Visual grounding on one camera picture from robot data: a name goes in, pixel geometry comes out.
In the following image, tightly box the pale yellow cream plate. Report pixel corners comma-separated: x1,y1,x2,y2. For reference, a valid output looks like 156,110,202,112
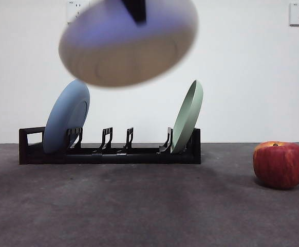
58,0,199,89

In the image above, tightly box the red apple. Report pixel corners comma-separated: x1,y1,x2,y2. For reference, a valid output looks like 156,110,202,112
252,140,299,190

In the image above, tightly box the green plate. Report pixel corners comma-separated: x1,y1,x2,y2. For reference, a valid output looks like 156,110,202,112
172,79,204,155

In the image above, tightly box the blue plate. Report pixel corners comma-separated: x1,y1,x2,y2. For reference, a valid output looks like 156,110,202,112
43,79,91,155

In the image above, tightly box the black plastic plate rack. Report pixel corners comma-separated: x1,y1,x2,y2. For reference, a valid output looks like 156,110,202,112
18,126,202,165

